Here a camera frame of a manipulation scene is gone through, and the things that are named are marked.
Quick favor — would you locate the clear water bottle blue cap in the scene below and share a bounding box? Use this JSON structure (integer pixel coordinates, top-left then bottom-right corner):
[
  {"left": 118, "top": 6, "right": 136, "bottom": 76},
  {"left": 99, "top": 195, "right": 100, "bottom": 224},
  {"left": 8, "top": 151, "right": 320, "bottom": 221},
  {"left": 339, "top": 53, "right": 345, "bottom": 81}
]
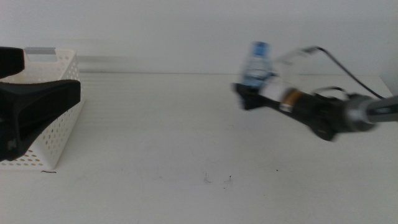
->
[{"left": 239, "top": 41, "right": 277, "bottom": 108}]

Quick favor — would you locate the black right camera cable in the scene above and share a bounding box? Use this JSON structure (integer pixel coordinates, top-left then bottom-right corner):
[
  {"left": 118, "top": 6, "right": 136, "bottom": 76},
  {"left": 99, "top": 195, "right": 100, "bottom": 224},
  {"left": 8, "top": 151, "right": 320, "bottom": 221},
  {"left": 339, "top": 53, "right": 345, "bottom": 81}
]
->
[{"left": 303, "top": 45, "right": 386, "bottom": 100}]

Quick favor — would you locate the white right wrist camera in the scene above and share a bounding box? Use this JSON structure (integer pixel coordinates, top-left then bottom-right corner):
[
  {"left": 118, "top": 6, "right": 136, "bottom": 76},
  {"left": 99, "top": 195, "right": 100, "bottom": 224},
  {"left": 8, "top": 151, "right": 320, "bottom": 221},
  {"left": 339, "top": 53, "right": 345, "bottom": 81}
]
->
[{"left": 257, "top": 76, "right": 295, "bottom": 105}]

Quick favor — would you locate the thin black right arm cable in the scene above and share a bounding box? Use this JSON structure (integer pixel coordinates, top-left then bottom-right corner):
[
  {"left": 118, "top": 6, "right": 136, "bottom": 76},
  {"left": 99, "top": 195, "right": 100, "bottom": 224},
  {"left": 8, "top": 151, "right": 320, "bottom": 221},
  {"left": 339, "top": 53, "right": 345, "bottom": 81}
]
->
[{"left": 313, "top": 86, "right": 348, "bottom": 96}]

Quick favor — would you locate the white perforated plastic basket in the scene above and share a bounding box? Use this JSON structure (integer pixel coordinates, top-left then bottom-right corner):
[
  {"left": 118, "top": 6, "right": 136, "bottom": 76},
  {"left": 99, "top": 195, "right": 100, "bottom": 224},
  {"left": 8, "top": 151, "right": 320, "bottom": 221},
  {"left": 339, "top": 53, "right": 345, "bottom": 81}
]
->
[{"left": 0, "top": 47, "right": 85, "bottom": 171}]

